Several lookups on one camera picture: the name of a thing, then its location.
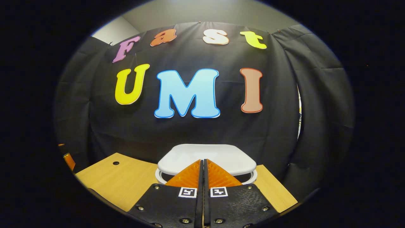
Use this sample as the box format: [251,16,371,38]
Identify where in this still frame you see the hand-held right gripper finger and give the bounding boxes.
[127,159,204,228]
[203,159,281,228]

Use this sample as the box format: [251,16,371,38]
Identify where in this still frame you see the white desktop garbage bin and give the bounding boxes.
[155,144,258,186]

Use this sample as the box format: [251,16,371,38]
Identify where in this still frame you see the wooden desktop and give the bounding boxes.
[75,153,298,228]

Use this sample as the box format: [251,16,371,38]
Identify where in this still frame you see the black backdrop cloth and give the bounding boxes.
[54,22,355,203]

